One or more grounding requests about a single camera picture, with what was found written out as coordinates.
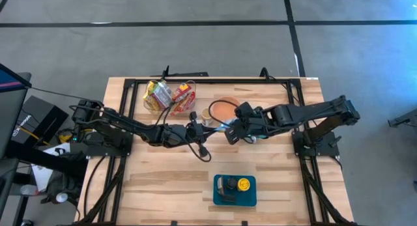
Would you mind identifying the black aluminium rig frame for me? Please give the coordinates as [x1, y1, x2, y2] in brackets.
[76, 76, 359, 226]

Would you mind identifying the black equipment case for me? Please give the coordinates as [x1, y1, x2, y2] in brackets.
[12, 95, 69, 145]

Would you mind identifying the yellow lid spice can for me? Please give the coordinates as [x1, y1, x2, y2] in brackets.
[237, 178, 252, 192]

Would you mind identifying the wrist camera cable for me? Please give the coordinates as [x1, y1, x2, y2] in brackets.
[208, 99, 242, 129]
[155, 104, 212, 163]

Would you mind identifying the black computer monitor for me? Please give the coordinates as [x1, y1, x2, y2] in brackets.
[0, 63, 33, 158]

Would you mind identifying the thick black cable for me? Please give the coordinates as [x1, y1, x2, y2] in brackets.
[83, 156, 108, 220]

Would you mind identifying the clear plastic container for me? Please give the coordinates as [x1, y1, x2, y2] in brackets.
[143, 79, 197, 116]

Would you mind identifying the black bag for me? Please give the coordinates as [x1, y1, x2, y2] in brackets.
[40, 169, 82, 207]

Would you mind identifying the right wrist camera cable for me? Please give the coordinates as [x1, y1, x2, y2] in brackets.
[208, 99, 242, 129]

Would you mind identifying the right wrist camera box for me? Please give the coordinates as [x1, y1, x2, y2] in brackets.
[224, 128, 241, 146]

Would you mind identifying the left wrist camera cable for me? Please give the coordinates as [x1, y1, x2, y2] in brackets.
[155, 104, 212, 163]

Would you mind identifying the orange bowl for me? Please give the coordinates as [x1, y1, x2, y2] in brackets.
[210, 96, 242, 124]

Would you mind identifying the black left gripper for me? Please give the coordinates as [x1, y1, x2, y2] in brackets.
[184, 111, 220, 145]

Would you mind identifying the white paper sheet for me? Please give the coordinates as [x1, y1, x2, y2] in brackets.
[31, 143, 71, 191]

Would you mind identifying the large teal blue bin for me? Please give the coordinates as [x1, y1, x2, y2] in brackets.
[213, 174, 258, 207]

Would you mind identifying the black desk beam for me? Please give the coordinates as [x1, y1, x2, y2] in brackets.
[5, 141, 89, 183]

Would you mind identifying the small foil sauce packet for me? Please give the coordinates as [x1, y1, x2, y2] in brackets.
[216, 176, 226, 195]

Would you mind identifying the yellow cable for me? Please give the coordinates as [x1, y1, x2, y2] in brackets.
[19, 126, 50, 145]

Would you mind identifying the grey floor stand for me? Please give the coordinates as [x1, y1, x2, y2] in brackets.
[387, 108, 417, 128]

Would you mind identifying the thin black floor cable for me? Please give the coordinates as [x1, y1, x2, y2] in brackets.
[31, 85, 86, 101]

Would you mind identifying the small beige cup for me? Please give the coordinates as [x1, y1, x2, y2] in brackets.
[201, 107, 213, 127]

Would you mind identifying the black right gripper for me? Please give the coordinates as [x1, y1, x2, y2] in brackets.
[234, 101, 275, 138]

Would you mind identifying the silver green food packet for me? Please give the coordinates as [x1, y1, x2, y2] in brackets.
[151, 81, 173, 109]

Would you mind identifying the yellow ramen noodle packet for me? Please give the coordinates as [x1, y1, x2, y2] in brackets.
[142, 81, 159, 112]

